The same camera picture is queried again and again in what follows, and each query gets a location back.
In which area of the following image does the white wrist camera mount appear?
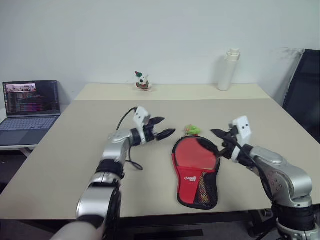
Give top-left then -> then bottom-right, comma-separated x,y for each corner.
231,115 -> 253,162
132,106 -> 153,145

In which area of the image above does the black red paddle case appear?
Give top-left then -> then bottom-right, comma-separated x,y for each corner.
171,135 -> 222,210

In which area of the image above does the white side table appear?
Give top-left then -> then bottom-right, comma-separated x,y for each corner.
0,143 -> 38,157

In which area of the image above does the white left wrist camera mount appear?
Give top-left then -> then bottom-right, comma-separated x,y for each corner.
132,106 -> 153,145

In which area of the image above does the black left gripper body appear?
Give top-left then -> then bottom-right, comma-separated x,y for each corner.
143,119 -> 160,142

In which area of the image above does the white plush dog toy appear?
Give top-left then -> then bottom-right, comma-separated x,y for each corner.
134,70 -> 153,93

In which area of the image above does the green keychain charm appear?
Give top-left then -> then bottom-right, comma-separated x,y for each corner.
184,124 -> 201,137

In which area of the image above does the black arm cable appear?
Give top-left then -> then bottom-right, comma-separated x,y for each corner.
233,139 -> 275,201
116,106 -> 145,172

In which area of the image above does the white water bottle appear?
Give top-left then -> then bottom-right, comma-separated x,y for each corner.
216,47 -> 241,92

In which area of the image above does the grey open laptop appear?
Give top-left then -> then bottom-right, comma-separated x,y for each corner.
0,79 -> 62,146

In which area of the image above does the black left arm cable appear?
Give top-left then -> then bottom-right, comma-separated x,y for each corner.
116,106 -> 145,172

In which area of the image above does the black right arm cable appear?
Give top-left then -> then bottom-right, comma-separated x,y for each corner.
233,139 -> 275,201

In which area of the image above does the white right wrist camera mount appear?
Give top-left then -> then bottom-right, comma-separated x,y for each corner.
231,115 -> 253,162

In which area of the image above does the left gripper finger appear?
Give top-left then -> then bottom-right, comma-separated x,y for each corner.
149,116 -> 166,128
156,128 -> 177,142

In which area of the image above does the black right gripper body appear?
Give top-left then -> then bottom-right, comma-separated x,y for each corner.
221,123 -> 241,161

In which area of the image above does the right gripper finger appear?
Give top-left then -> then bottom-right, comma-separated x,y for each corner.
210,128 -> 230,139
216,146 -> 232,160

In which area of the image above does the red table tennis paddle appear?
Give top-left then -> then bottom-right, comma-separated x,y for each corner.
174,138 -> 217,176

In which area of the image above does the black office chair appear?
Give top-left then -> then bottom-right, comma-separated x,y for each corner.
282,49 -> 320,145

